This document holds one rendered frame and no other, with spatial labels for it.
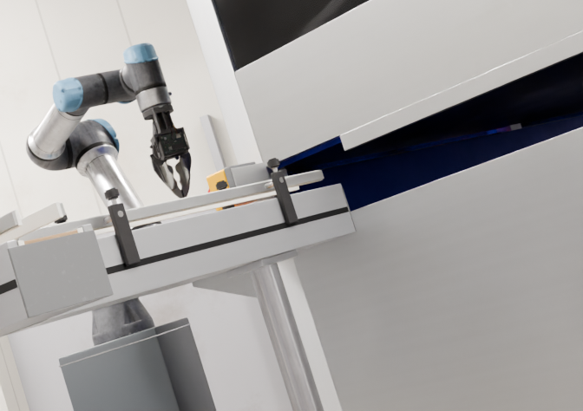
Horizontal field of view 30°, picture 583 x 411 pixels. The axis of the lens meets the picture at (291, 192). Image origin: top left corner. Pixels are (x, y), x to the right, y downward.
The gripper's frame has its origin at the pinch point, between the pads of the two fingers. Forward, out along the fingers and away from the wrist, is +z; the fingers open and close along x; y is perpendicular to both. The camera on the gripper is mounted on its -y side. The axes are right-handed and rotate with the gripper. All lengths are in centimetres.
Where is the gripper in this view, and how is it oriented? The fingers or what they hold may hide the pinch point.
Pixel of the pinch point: (181, 193)
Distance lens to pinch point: 250.6
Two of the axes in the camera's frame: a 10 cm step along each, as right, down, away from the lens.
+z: 3.1, 9.5, -0.8
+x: 9.2, -2.7, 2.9
